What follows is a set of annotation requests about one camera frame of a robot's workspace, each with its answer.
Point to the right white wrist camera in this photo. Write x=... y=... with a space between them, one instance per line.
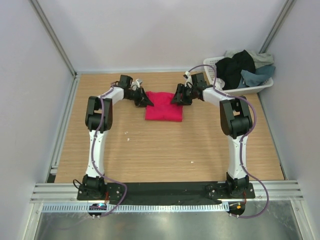
x=188 y=78

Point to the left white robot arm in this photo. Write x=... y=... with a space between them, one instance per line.
x=99 y=120

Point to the black t shirt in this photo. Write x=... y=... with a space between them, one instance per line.
x=229 y=69

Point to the blue t shirt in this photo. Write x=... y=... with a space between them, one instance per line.
x=261 y=74

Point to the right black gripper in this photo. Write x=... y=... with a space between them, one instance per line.
x=181 y=89

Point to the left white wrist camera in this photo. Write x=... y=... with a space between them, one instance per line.
x=136 y=84

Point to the white plastic laundry basket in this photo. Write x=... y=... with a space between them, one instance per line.
x=210 y=73

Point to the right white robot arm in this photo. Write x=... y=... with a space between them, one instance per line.
x=235 y=122

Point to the white slotted cable duct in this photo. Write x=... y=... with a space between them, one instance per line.
x=101 y=208

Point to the aluminium rail frame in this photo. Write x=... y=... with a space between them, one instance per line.
x=273 y=190

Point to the pink red t shirt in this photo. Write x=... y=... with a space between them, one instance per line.
x=163 y=109

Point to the grey green t shirt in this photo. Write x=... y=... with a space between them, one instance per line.
x=259 y=59

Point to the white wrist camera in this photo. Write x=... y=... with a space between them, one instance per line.
x=188 y=78
x=136 y=84

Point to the white cloth in basket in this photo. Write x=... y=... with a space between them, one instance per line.
x=219 y=84

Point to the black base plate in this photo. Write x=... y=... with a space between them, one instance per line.
x=169 y=194

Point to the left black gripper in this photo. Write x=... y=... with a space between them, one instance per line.
x=143 y=101

